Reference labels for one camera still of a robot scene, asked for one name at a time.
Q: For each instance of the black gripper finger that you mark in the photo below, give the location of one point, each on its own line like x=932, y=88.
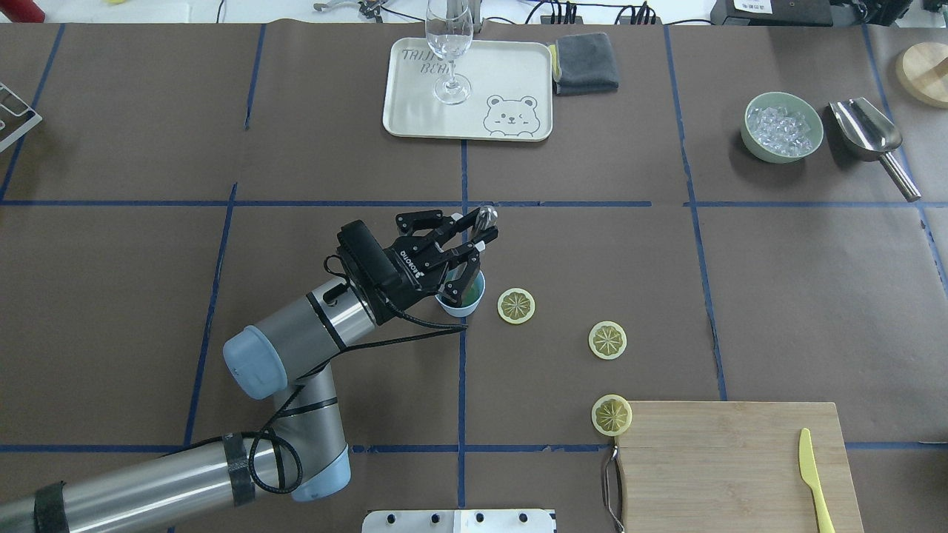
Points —
x=464, y=264
x=441, y=228

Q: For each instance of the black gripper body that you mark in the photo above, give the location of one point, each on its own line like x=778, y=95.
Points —
x=405, y=277

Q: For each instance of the lemon slice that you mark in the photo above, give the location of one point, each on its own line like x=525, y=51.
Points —
x=611, y=415
x=607, y=340
x=516, y=305

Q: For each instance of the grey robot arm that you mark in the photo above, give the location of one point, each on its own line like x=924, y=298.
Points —
x=301, y=450

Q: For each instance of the blue paper cup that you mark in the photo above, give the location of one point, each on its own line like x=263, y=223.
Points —
x=470, y=300

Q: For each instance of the lemon slice on table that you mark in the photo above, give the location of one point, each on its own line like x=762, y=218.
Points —
x=607, y=340

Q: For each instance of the lemon slice at board corner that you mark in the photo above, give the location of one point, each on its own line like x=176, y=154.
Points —
x=611, y=415

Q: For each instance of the clear wine glass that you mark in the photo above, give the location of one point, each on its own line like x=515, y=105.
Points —
x=449, y=33

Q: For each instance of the grey folded cloth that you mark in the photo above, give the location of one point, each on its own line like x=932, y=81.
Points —
x=584, y=64

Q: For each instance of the black power strip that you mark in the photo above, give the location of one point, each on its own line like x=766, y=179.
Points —
x=574, y=13

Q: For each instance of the bamboo cutting board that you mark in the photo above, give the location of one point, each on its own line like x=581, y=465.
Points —
x=732, y=466

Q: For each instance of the green bowl of ice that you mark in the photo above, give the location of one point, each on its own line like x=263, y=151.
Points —
x=781, y=128

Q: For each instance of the black box with label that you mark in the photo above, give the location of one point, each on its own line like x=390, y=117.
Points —
x=772, y=13

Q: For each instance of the yellow plastic knife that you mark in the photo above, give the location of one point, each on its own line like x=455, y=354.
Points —
x=809, y=474

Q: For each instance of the steel ice scoop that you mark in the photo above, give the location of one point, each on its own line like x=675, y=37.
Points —
x=871, y=136

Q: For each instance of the red object at corner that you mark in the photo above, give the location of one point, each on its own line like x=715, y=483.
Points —
x=22, y=11

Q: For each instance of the round wooden lid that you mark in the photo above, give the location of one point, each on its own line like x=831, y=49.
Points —
x=922, y=70

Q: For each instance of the black camera mount wrist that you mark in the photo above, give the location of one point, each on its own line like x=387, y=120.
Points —
x=364, y=260

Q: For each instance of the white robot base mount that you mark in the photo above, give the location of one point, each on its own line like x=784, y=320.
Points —
x=461, y=520

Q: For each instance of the metal wire rack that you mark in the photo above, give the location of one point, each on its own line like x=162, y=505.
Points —
x=17, y=118

